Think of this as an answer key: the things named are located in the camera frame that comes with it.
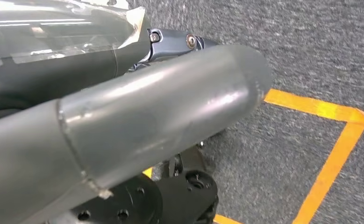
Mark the yellow floor tape rectangle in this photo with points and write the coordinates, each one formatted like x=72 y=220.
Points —
x=333 y=167

